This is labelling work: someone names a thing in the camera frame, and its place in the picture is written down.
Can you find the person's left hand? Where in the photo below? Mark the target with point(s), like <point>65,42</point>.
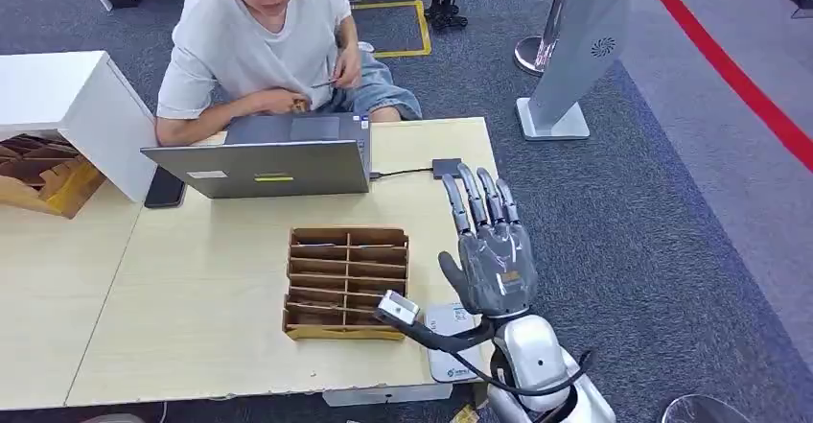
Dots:
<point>348,67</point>

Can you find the person's right hand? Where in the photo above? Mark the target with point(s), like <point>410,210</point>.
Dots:
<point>286,101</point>

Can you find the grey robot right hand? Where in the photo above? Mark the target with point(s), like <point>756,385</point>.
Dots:
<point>498,267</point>

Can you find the thin dark pen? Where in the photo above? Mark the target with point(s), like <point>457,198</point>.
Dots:
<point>324,83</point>

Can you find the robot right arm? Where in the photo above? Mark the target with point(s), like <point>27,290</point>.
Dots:
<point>533,350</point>

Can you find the person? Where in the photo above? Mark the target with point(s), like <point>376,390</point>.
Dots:
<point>254,39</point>

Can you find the grey laptop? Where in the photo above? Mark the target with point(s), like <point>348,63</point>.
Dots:
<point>267,169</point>

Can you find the white flat device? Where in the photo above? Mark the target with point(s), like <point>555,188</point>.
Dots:
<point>448,325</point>

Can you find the yellow floor tape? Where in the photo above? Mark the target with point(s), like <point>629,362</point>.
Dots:
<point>422,26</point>

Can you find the black adapter block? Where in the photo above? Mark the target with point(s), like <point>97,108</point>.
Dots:
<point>446,167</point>

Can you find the black phone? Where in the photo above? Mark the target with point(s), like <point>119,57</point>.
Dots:
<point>165,188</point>

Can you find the yellow scrap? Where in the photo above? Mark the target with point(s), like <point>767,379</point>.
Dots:
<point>464,415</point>

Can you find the wooden divided card box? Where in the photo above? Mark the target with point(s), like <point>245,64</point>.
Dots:
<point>346,277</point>

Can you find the chrome stanchion base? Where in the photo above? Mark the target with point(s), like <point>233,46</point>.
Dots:
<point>527,55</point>

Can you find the white cabinet box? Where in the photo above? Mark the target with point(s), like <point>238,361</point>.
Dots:
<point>95,109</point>

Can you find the silver kiosk stand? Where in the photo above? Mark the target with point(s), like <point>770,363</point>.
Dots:
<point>581,45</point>

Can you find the clear round cover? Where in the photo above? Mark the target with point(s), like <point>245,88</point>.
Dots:
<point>705,410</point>

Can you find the red floor stripe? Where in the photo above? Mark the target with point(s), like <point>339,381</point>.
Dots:
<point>730,70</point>

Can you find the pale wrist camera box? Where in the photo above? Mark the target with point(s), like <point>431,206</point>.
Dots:
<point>399,309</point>

